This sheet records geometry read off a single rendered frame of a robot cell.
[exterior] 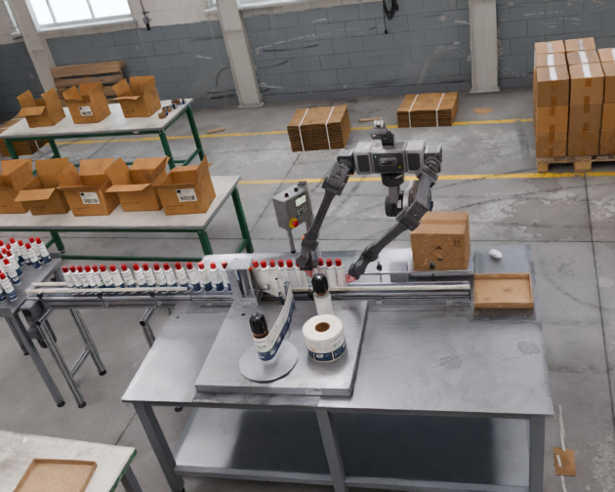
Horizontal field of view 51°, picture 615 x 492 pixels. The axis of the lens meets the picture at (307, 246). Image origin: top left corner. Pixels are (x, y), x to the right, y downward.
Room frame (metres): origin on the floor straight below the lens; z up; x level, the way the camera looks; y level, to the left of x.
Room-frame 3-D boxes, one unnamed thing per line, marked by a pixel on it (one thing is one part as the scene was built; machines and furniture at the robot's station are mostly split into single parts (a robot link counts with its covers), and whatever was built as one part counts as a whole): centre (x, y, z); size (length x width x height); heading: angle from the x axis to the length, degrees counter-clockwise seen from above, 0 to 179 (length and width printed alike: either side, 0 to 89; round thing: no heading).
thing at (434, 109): (7.18, -1.72, 0.11); 0.65 x 0.54 x 0.22; 64
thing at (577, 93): (5.78, -2.87, 0.45); 1.20 x 0.84 x 0.89; 159
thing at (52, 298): (3.49, 1.30, 0.47); 1.17 x 0.38 x 0.94; 72
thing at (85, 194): (4.96, 1.64, 0.97); 0.45 x 0.38 x 0.37; 160
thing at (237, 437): (2.83, -0.10, 0.40); 2.04 x 1.25 x 0.81; 72
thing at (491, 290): (2.74, -0.98, 0.85); 0.30 x 0.26 x 0.04; 72
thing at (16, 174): (5.33, 2.44, 0.97); 0.45 x 0.40 x 0.37; 159
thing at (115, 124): (7.37, 2.10, 0.39); 2.20 x 0.80 x 0.78; 67
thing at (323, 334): (2.54, 0.01, 0.95); 0.20 x 0.20 x 0.14
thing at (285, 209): (3.17, 0.04, 1.38); 0.17 x 0.10 x 0.19; 127
